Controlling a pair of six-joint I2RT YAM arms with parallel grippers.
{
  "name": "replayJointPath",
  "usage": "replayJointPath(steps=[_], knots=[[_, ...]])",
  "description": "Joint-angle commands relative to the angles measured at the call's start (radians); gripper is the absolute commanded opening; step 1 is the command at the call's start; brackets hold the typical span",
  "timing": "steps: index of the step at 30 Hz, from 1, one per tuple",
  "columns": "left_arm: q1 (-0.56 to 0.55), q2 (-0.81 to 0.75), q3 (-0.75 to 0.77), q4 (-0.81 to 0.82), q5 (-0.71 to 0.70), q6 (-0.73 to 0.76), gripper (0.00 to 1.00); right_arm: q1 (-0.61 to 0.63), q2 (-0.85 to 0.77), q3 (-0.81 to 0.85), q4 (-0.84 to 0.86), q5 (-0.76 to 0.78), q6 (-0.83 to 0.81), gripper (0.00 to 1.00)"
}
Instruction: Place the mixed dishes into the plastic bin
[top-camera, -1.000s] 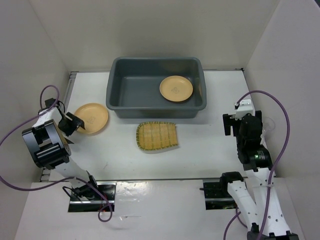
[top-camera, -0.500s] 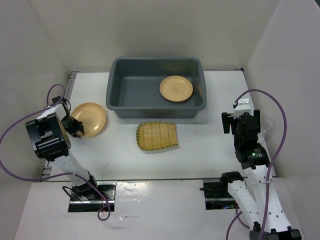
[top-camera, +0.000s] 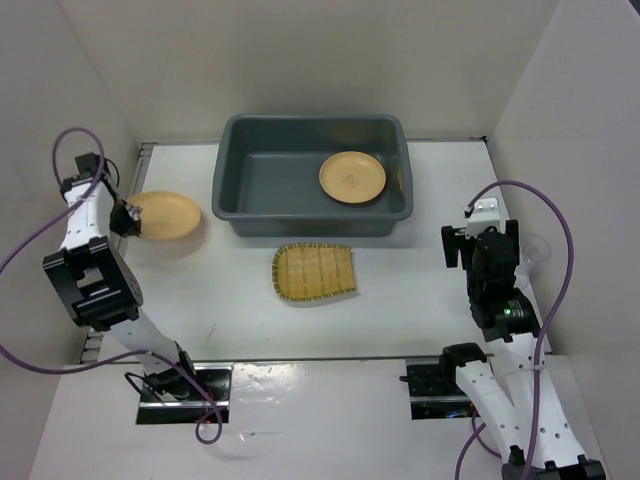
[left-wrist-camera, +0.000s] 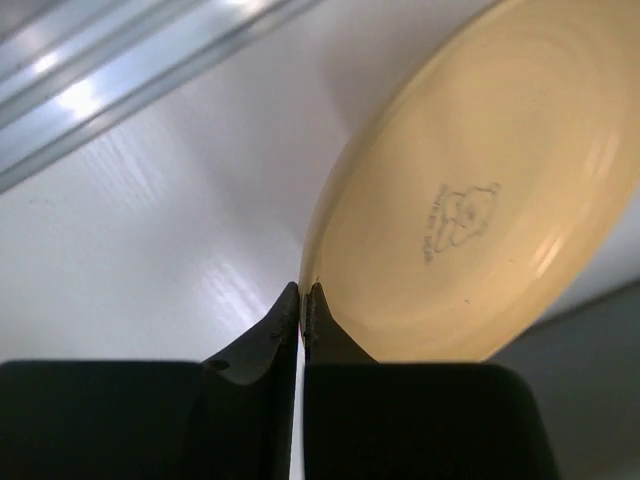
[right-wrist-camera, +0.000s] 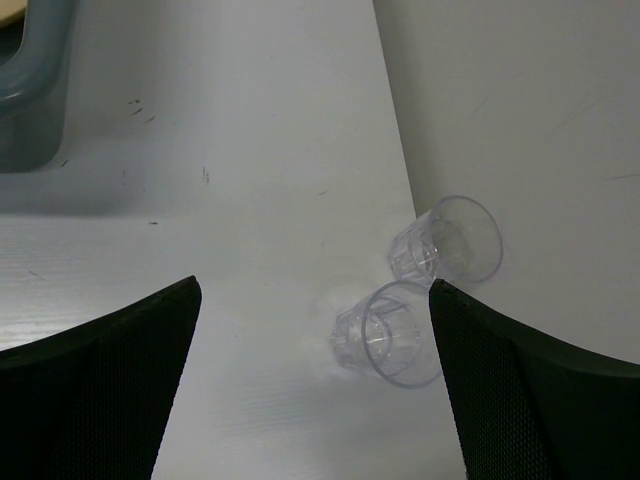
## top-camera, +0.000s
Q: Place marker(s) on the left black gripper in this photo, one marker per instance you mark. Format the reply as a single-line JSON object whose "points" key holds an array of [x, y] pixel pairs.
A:
{"points": [[131, 224]]}

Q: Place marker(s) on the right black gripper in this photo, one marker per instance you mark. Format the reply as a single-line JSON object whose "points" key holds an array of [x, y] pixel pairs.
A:
{"points": [[451, 241]]}

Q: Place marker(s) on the tan plate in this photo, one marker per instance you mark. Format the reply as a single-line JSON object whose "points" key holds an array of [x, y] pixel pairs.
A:
{"points": [[166, 215], [352, 177]]}

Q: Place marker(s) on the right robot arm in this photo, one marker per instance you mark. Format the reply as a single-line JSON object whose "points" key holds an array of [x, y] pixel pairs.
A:
{"points": [[507, 381]]}

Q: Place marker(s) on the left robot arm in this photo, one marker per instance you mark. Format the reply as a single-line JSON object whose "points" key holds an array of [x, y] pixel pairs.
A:
{"points": [[99, 290]]}

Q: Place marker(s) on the grey plastic bin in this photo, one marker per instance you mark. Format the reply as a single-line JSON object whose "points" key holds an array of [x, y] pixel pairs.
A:
{"points": [[266, 181]]}

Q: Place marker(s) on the clear plastic cup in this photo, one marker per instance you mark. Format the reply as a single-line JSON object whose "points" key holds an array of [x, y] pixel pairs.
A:
{"points": [[534, 251]]}

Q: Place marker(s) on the woven bamboo tray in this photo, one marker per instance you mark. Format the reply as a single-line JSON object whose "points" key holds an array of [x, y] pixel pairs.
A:
{"points": [[311, 271]]}

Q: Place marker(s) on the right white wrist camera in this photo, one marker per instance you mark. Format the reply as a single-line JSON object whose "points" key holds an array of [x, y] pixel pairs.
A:
{"points": [[483, 215]]}

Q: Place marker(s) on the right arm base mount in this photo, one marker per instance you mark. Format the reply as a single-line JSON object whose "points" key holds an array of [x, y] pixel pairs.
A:
{"points": [[448, 386]]}

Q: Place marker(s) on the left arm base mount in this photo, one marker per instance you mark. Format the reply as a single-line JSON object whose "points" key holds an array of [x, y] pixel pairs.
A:
{"points": [[156, 408]]}

